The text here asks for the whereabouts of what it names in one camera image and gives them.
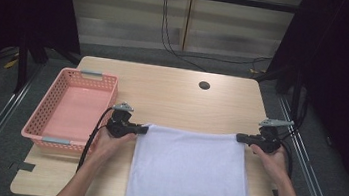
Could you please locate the pink perforated plastic basket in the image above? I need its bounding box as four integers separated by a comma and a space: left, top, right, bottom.
19, 62, 121, 158

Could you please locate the long black tape strip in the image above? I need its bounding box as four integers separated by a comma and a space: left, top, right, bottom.
7, 159, 37, 175

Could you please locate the dark round table cable hole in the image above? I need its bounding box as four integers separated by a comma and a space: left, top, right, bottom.
197, 80, 212, 91

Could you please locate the yellow object on floor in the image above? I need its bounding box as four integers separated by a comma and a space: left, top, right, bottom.
2, 56, 20, 72

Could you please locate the right hand-held gripper black cable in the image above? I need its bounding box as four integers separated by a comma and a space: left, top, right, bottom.
272, 129, 298, 181

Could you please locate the person's left hand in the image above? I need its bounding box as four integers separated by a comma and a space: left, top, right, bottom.
88, 125, 139, 172

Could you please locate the bundle of black floor cables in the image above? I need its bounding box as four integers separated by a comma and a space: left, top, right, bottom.
262, 86, 311, 151

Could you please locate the person's right hand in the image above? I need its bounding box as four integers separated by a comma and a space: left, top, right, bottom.
245, 142, 292, 188

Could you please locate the black metal stand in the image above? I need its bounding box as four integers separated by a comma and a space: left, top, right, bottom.
11, 33, 85, 102

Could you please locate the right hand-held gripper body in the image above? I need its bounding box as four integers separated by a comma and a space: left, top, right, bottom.
249, 115, 296, 158

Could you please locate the white patterned towel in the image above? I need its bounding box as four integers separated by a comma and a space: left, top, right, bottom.
122, 120, 263, 196

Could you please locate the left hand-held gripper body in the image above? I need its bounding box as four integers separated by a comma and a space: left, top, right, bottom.
104, 99, 140, 140

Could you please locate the black cable from wall outlet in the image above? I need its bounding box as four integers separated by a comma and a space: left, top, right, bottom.
154, 0, 280, 81

